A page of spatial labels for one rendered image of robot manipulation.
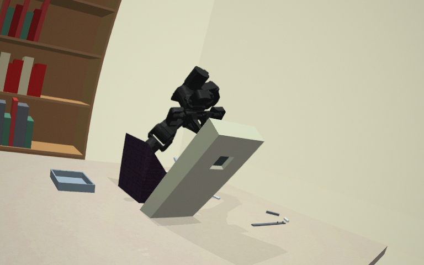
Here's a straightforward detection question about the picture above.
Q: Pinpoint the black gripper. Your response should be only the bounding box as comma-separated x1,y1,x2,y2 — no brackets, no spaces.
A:
166,94,226,134

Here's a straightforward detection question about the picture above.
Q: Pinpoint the light blue square tray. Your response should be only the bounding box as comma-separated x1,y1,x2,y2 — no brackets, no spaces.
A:
50,169,96,193

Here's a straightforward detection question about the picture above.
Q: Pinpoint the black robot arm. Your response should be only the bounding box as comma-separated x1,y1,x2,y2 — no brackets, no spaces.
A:
145,66,220,153

